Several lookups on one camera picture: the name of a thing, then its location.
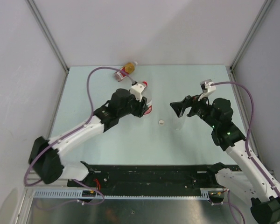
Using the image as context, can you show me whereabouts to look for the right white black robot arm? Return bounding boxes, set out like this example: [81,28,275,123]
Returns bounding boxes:
[170,96,280,224]

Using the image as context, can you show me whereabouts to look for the clear unlabelled plastic bottle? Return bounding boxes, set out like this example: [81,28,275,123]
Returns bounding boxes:
[173,113,187,130]

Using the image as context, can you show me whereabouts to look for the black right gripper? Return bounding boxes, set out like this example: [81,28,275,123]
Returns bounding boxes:
[170,91,219,129]

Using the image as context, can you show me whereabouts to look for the right aluminium frame post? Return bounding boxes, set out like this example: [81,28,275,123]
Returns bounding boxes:
[230,0,275,71]

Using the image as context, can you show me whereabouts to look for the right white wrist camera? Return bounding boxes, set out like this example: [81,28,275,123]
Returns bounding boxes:
[198,79,216,101]

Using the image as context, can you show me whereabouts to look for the yellow tea bottle red label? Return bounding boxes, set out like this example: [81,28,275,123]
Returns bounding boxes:
[114,61,138,82]

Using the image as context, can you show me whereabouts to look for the white QR-code bottle cap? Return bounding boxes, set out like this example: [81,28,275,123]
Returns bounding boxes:
[159,120,165,126]

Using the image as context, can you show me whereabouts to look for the grey slotted cable duct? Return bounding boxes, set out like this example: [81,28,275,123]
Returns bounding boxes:
[33,188,209,200]

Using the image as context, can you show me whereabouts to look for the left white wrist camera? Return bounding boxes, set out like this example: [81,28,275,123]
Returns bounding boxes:
[129,82,145,102]

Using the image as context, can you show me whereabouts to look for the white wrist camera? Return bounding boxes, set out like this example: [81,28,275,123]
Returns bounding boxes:
[129,82,145,102]
[198,79,216,101]

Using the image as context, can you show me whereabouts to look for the black mounting base rail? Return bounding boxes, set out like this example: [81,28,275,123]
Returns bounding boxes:
[67,164,248,196]

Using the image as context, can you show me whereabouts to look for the aluminium frame post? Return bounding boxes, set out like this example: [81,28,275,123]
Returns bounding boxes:
[230,0,275,71]
[25,0,69,71]

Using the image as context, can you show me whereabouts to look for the left aluminium frame post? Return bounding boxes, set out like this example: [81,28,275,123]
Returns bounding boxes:
[25,0,69,71]

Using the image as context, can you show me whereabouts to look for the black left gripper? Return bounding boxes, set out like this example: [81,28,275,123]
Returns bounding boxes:
[118,92,148,118]

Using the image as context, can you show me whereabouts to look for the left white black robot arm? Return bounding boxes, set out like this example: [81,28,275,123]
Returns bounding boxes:
[28,89,148,187]

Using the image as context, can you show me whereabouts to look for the red-labelled clear water bottle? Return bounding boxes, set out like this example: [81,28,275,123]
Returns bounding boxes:
[141,82,152,118]

